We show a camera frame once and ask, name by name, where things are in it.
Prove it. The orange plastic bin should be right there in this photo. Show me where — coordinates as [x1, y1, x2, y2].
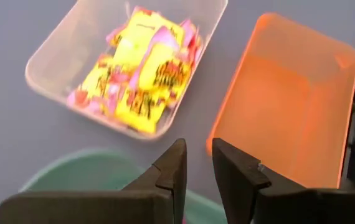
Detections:
[206, 12, 355, 190]

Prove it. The yellow Sour Patch candy packet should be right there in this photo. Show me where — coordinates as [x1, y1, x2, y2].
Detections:
[179, 18, 204, 68]
[113, 90, 169, 135]
[67, 53, 122, 110]
[107, 6, 186, 69]
[136, 42, 194, 94]

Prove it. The clear plastic bin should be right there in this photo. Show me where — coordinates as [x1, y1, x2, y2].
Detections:
[24, 0, 229, 141]

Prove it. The green plastic bin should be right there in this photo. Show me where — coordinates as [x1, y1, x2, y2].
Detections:
[18, 148, 228, 224]

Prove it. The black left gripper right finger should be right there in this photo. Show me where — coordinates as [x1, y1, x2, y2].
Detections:
[211, 138, 355, 224]

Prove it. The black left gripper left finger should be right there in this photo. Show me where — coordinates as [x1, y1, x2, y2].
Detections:
[0, 138, 187, 224]

